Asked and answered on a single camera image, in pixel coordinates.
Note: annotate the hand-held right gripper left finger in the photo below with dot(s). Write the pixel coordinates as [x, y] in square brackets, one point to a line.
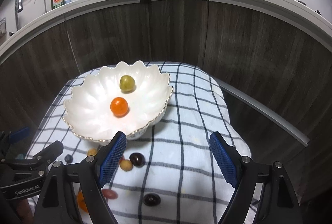
[112, 159]

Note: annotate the blue white checked cloth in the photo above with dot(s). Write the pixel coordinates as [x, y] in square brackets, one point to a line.
[181, 122]

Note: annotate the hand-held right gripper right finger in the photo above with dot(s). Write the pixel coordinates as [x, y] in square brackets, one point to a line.
[223, 159]

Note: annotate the small red oval fruit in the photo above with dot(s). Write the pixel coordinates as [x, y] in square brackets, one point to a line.
[110, 193]

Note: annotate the metal sprayer head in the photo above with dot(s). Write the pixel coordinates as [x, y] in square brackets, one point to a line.
[18, 3]

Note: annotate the orange tangerine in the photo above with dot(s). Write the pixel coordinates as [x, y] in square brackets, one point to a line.
[119, 107]
[82, 202]

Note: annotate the dark purple grape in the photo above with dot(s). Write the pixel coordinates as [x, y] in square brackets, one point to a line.
[151, 199]
[136, 159]

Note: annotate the white scalloped ceramic bowl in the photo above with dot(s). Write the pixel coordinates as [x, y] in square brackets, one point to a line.
[90, 109]

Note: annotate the aluminium strip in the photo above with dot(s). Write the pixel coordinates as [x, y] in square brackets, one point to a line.
[259, 109]

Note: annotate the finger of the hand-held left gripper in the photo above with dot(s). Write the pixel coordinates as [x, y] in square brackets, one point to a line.
[49, 149]
[19, 132]

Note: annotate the green round fruit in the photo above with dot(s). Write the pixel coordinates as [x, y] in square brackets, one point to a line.
[127, 83]

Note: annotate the metal faucet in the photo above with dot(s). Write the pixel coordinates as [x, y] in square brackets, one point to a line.
[44, 2]

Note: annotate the blueberry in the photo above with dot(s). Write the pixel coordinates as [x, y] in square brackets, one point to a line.
[68, 158]

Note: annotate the yellow brown speckled fruit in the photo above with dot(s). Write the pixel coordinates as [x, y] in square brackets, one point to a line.
[127, 165]

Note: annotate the small yellow round fruit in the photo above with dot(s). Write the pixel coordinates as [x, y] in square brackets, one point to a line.
[91, 152]

